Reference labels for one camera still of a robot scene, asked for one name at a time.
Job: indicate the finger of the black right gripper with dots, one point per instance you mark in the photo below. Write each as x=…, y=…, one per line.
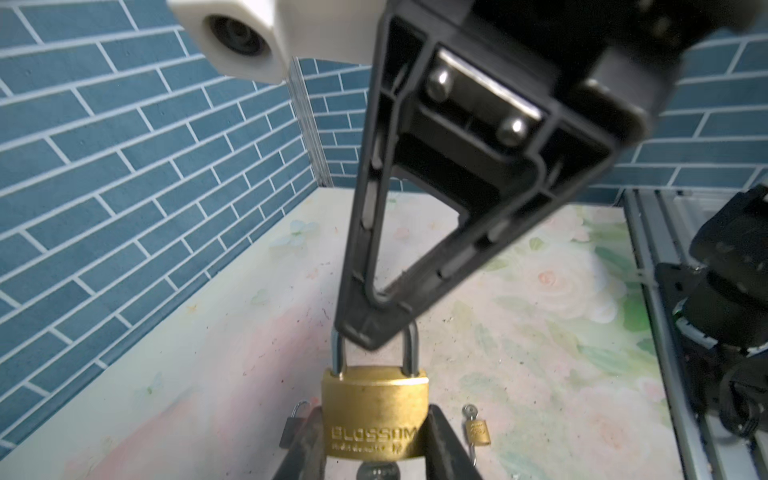
x=436, y=199

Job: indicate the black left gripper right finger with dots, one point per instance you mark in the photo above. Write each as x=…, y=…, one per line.
x=445, y=456

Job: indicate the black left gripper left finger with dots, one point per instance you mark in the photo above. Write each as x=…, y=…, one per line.
x=306, y=458

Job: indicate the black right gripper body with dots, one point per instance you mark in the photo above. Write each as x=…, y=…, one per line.
x=513, y=64

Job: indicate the brass padlock with key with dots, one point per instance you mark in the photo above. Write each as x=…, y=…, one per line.
x=375, y=413

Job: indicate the black padlock with key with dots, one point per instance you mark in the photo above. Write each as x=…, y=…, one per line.
x=293, y=424

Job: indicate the small brass padlock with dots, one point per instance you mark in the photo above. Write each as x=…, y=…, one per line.
x=476, y=431

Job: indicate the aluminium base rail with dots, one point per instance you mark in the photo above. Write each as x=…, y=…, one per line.
x=672, y=336

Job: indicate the aluminium left corner post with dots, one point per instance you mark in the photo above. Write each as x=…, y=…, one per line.
x=305, y=117

